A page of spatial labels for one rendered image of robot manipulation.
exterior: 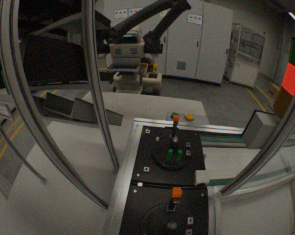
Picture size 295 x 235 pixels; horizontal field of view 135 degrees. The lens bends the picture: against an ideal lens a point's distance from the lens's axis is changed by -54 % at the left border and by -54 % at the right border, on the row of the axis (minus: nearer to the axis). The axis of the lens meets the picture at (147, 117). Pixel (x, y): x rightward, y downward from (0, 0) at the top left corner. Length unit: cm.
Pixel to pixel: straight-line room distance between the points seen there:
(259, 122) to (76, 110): 37
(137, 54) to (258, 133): 93
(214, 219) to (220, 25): 349
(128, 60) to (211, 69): 282
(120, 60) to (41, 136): 94
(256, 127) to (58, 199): 66
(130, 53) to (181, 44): 237
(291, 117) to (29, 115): 37
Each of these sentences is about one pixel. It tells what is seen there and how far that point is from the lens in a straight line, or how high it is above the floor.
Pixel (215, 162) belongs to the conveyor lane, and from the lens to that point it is 57.
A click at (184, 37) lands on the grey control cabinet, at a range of 330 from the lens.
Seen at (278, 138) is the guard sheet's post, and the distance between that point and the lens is 28.
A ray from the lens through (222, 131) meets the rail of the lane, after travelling 64.
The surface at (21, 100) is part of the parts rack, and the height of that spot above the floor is 130.
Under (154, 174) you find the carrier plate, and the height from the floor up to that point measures 97.
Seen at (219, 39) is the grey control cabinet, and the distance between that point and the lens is 351.
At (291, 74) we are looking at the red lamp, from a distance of 27.
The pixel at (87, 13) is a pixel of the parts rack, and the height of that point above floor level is 138.
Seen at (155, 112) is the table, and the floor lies 86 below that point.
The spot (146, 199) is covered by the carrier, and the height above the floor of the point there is 97.
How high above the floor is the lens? 134
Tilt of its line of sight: 40 degrees down
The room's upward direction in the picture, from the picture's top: 2 degrees clockwise
